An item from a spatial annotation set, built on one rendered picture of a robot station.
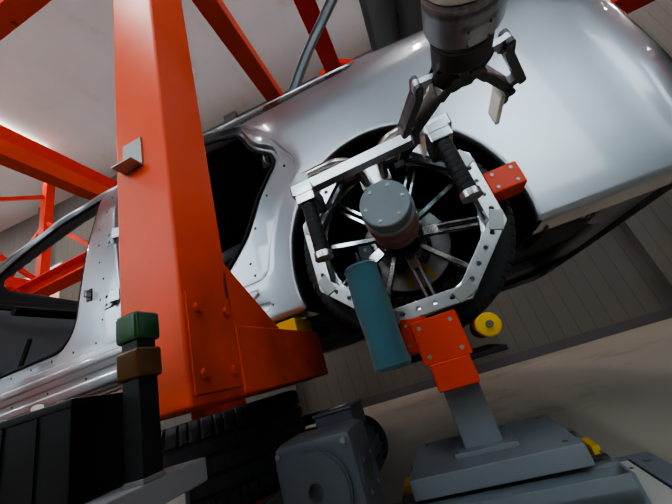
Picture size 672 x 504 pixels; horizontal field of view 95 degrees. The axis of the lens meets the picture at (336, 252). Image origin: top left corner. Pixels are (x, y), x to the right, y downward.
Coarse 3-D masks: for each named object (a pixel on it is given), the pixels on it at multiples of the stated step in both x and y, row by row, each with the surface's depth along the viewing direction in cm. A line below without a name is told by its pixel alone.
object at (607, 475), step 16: (576, 432) 88; (592, 448) 74; (608, 464) 67; (528, 480) 70; (544, 480) 69; (560, 480) 68; (576, 480) 67; (592, 480) 63; (608, 480) 62; (624, 480) 61; (448, 496) 75; (464, 496) 73; (480, 496) 72; (496, 496) 71; (512, 496) 66; (528, 496) 65; (544, 496) 64; (560, 496) 63; (576, 496) 63; (592, 496) 62; (608, 496) 61; (624, 496) 60; (640, 496) 60
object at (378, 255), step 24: (408, 168) 104; (432, 168) 99; (360, 192) 112; (432, 192) 115; (456, 192) 101; (336, 216) 109; (360, 216) 105; (336, 240) 113; (360, 240) 102; (336, 264) 108; (408, 264) 95; (456, 264) 91; (432, 288) 91
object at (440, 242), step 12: (432, 216) 112; (432, 240) 110; (444, 240) 108; (408, 252) 107; (384, 264) 113; (432, 264) 108; (444, 264) 106; (384, 276) 112; (396, 276) 111; (420, 276) 108; (396, 288) 109; (408, 288) 108
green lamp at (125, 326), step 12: (132, 312) 43; (144, 312) 44; (120, 324) 43; (132, 324) 42; (144, 324) 43; (156, 324) 45; (120, 336) 42; (132, 336) 42; (144, 336) 43; (156, 336) 44
